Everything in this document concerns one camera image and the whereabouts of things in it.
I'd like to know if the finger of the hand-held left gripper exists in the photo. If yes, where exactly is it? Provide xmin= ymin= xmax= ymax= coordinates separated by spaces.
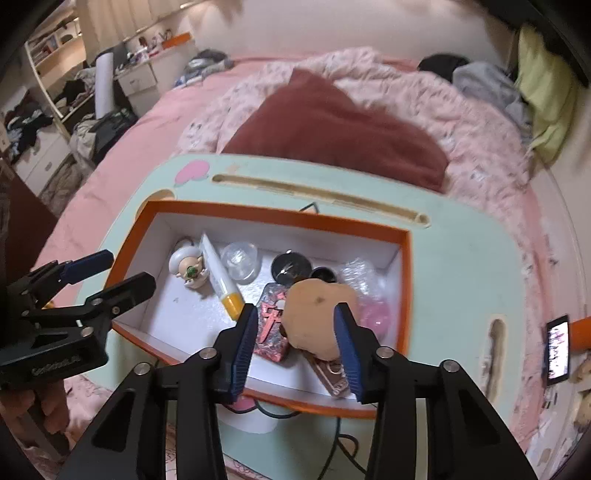
xmin=21 ymin=271 xmax=158 ymax=342
xmin=7 ymin=249 xmax=115 ymax=305

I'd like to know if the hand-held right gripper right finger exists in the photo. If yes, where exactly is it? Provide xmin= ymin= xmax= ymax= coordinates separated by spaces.
xmin=333 ymin=302 xmax=539 ymax=480

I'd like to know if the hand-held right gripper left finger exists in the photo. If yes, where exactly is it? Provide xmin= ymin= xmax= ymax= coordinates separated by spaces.
xmin=55 ymin=304 xmax=260 ymax=480

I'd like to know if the brown card box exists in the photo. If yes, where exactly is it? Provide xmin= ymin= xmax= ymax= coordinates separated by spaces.
xmin=302 ymin=353 xmax=354 ymax=398

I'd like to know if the red mahjong tile block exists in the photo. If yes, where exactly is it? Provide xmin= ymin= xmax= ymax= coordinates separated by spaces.
xmin=253 ymin=284 xmax=296 ymax=357

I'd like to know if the pink round jelly container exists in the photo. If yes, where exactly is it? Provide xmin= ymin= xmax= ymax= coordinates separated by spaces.
xmin=358 ymin=298 xmax=392 ymax=333

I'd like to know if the brown plush toy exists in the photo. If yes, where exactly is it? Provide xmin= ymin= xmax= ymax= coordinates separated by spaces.
xmin=279 ymin=279 xmax=358 ymax=361

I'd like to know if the orange cardboard box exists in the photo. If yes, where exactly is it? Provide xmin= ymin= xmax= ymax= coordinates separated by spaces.
xmin=105 ymin=198 xmax=411 ymax=420

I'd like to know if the white figurine keychain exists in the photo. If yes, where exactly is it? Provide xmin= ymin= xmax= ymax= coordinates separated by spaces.
xmin=168 ymin=237 xmax=211 ymax=289

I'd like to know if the white tube yellow cap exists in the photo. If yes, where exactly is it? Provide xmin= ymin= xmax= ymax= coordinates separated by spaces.
xmin=199 ymin=233 xmax=245 ymax=319

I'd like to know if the clear plastic dome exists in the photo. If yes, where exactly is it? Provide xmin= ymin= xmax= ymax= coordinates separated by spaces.
xmin=221 ymin=242 xmax=262 ymax=284

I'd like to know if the bubble wrap packet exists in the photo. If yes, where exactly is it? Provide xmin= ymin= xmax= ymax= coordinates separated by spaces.
xmin=339 ymin=259 xmax=391 ymax=301

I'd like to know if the round metal tin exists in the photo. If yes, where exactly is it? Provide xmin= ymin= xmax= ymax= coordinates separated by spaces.
xmin=271 ymin=250 xmax=312 ymax=287

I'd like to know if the person's left hand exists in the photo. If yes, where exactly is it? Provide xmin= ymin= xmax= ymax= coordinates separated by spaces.
xmin=0 ymin=382 xmax=70 ymax=446

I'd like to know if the pink bed sheet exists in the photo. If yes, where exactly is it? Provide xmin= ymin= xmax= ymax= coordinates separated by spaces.
xmin=32 ymin=58 xmax=583 ymax=480

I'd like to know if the green cartoon lap table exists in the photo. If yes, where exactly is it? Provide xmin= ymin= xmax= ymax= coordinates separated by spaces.
xmin=74 ymin=154 xmax=531 ymax=480

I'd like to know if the black bag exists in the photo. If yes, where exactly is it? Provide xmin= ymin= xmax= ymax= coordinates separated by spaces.
xmin=74 ymin=110 xmax=137 ymax=162

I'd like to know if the dark clothes pile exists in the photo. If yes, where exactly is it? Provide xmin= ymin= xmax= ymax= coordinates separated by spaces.
xmin=2 ymin=99 xmax=54 ymax=158

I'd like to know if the white roll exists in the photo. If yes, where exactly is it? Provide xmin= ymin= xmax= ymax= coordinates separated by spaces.
xmin=95 ymin=52 xmax=114 ymax=118

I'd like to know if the white drawer cabinet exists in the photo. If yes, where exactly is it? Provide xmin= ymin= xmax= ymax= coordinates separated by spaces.
xmin=115 ymin=60 xmax=160 ymax=116

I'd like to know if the white shelf unit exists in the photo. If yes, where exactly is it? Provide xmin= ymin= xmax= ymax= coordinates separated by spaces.
xmin=25 ymin=11 xmax=93 ymax=134

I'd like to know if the smartphone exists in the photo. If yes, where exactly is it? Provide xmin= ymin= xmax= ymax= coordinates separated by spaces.
xmin=545 ymin=315 xmax=572 ymax=387

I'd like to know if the maroon pillow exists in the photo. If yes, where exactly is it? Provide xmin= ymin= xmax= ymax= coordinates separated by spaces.
xmin=222 ymin=68 xmax=450 ymax=193

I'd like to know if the blue-grey clothes pile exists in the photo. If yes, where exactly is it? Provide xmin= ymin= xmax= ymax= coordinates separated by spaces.
xmin=175 ymin=48 xmax=234 ymax=88

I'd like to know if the orange object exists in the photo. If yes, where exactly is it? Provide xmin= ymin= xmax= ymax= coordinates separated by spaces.
xmin=569 ymin=316 xmax=591 ymax=356

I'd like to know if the pink floral blanket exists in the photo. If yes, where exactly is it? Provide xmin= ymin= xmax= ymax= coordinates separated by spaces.
xmin=178 ymin=46 xmax=536 ymax=208

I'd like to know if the grey garment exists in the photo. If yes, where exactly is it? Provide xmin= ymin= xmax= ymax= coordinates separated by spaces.
xmin=452 ymin=62 xmax=534 ymax=139

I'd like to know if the black garment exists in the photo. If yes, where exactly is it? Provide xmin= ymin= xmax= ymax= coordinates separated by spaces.
xmin=418 ymin=54 xmax=472 ymax=75

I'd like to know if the yellow-green garment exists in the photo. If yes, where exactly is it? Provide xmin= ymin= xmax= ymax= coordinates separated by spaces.
xmin=515 ymin=25 xmax=580 ymax=164

